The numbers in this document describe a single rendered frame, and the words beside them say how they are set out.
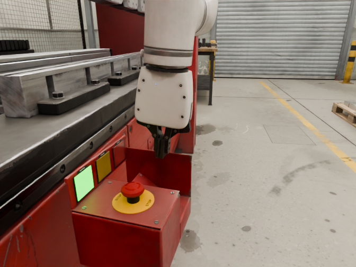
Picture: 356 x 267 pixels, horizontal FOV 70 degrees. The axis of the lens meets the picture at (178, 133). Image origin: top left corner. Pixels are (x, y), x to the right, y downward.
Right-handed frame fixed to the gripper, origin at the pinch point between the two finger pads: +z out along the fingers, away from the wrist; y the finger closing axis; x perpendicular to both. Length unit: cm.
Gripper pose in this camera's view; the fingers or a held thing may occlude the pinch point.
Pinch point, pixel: (162, 146)
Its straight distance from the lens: 50.0
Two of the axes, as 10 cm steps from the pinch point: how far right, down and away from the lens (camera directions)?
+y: 9.6, 1.8, -2.3
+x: 2.8, -3.4, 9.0
